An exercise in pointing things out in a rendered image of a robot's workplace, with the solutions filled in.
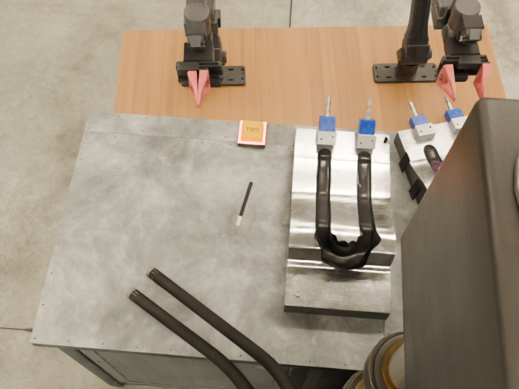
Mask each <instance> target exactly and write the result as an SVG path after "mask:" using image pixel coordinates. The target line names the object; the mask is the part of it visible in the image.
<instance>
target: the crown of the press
mask: <svg viewBox="0 0 519 389"><path fill-rule="evenodd" d="M401 253H402V305H403V330H404V357H405V389H519V100H516V99H504V98H493V97H484V98H480V99H479V100H478V101H477V102H475V104H474V105H473V108H472V110H471V111H470V113H469V115H468V117H467V118H466V120H465V122H464V124H463V126H462V127H461V129H460V132H459V133H458V134H457V136H456V139H455V140H454V142H453V144H452V146H451V148H450V149H449V151H448V153H447V155H446V156H445V158H444V160H443V162H442V163H441V165H440V167H439V170H438V171H437V172H436V175H435V177H434V178H433V180H432V182H431V184H430V186H429V187H428V189H427V191H426V193H425V194H424V196H423V198H422V200H421V201H420V203H419V206H418V207H417V209H416V211H415V213H414V215H413V216H412V218H411V220H410V222H409V223H408V225H407V227H406V229H405V231H404V232H403V234H402V237H401Z"/></svg>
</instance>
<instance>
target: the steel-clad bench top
mask: <svg viewBox="0 0 519 389"><path fill-rule="evenodd" d="M239 123H240V121H230V120H207V119H196V118H184V117H163V116H151V115H140V114H128V113H106V112H94V111H89V114H88V118H87V121H86V126H85V130H84V132H83V138H82V141H81V145H80V150H79V153H78V156H77V159H76V165H75V168H74V172H73V176H72V180H71V183H70V189H69V192H68V195H67V199H66V203H65V207H64V210H63V216H62V219H61V222H60V225H59V231H58V234H57V237H56V243H55V245H54V249H53V254H52V258H51V261H50V264H49V269H48V272H47V276H46V281H45V285H44V288H43V291H42V296H41V300H40V303H39V308H38V312H37V314H36V320H35V323H34V327H33V330H32V335H31V338H30V341H29V342H30V343H38V344H48V345H57V346H67V347H85V348H94V349H104V350H122V351H131V352H141V353H158V354H167V355H177V356H186V357H204V358H206V357H205V356H204V355H202V354H201V353H199V352H198V351H197V350H196V349H195V348H193V347H192V346H191V345H189V344H188V343H186V342H185V341H184V340H183V339H182V338H180V337H179V336H177V335H176V334H175V333H173V332H172V331H171V330H169V329H168V328H167V327H166V326H164V325H163V324H162V323H160V322H159V321H158V320H156V319H155V318H154V317H153V316H151V315H150V314H149V313H147V312H146V311H145V310H143V309H142V308H140V307H139V306H138V305H137V304H136V303H134V302H133V301H132V300H130V299H129V298H127V291H128V290H129V289H130V288H133V287H134V288H135V289H137V290H138V291H140V292H141V293H143V294H144V295H145V296H146V297H147V298H149V299H150V300H152V301H153V302H154V303H156V304H157V305H159V306H160V307H161V308H162V309H163V310H165V311H166V312H168V313H169V314H171V315H172V316H173V317H174V318H175V319H177V320H178V321H180V322H181V323H183V324H184V325H185V326H187V327H188V328H189V329H190V330H192V331H193V332H194V333H196V334H198V335H199V336H200V337H201V338H202V339H204V340H205V341H207V342H208V343H210V344H211V345H212V346H214V348H216V349H217V350H218V351H220V352H221V353H222V354H223V355H225V356H226V357H227V358H228V359H229V360H241V361H251V362H257V361H256V360H254V359H253V358H252V357H251V356H250V355H249V354H247V353H246V352H245V351H243V350H242V349H240V348H239V347H238V346H236V345H235V344H234V343H233V342H232V341H230V340H229V339H228V338H226V337H225V336H223V335H222V334H221V333H220V332H219V331H218V330H216V329H215V328H213V327H212V326H211V325H209V324H208V323H207V322H205V321H204V320H203V319H202V318H201V317H199V316H198V315H197V314H195V313H194V312H192V311H191V310H190V309H189V308H188V307H187V306H185V305H184V304H182V303H181V302H180V301H178V300H177V299H176V298H174V297H173V296H172V295H171V294H170V293H168V292H167V291H165V290H164V289H163V288H161V287H160V286H159V285H158V284H157V283H156V282H154V281H153V280H151V279H150V278H149V277H147V276H146V272H147V270H148V269H149V268H150V267H152V266H153V267H155V268H156V269H157V270H159V271H160V272H162V273H163V274H164V275H166V276H167V277H168V278H169V279H170V280H172V281H173V282H175V283H176V284H177V285H179V286H180V287H181V288H183V289H184V290H185V291H186V292H188V293H189V294H191V295H192V296H194V297H195V298H196V299H197V300H198V301H200V302H201V303H203V304H204V305H205V306H207V307H208V308H209V309H210V310H211V311H213V312H214V313H216V314H217V315H218V316H220V317H221V318H223V319H224V320H225V321H226V322H227V323H229V324H230V325H232V326H233V327H235V328H236V329H237V330H238V331H239V332H240V333H242V334H243V335H245V336H246V337H248V338H249V339H250V340H251V341H253V342H254V343H255V344H257V345H258V346H259V347H261V348H262V349H263V350H265V351H266V352H267V353H268V354H269V355H270V356H271V357H272V358H273V359H274V360H275V361H276V362H277V363H278V364H288V365H297V366H307V367H325V368H334V369H344V370H364V366H365V361H366V360H367V357H368V355H369V354H370V352H371V351H372V349H373V348H374V347H375V346H376V344H377V343H378V342H379V340H380V339H382V338H383V337H385V336H387V335H388V334H390V333H394V332H396V331H399V330H403V305H402V253H401V237H402V234H403V232H404V231H405V229H406V227H407V225H408V223H409V222H410V220H411V218H412V216H413V215H414V213H415V211H416V209H417V207H418V204H417V201H416V198H414V199H413V200H412V199H411V196H410V193H409V189H410V188H411V185H410V183H409V180H408V178H407V175H406V173H405V171H403V172H402V171H401V168H400V167H399V162H400V160H401V159H400V157H399V154H398V151H397V149H396V147H395V144H394V139H395V136H396V134H397V132H388V131H377V130H375V134H389V143H390V200H391V208H392V217H393V221H394V226H395V258H394V259H393V261H392V264H391V267H390V292H391V314H390V315H389V317H388V318H387V320H376V319H366V318H356V317H346V316H328V315H317V314H308V313H289V312H284V311H283V308H284V296H285V284H286V271H287V248H288V235H289V226H286V225H282V221H286V220H290V200H291V188H292V176H293V153H294V142H295V134H296V128H301V129H313V130H318V127H309V126H297V125H286V124H274V123H268V124H267V127H266V143H265V148H254V147H238V144H237V143H238V136H239ZM286 138H287V141H286ZM250 181H251V182H252V183H253V185H252V187H251V190H250V193H249V197H248V200H247V203H246V207H245V210H244V212H243V216H242V219H241V222H240V225H239V226H238V225H236V222H237V219H238V217H239V213H240V210H241V207H242V205H243V200H244V198H245V195H246V191H247V188H248V186H249V182H250ZM384 327H385V335H384Z"/></svg>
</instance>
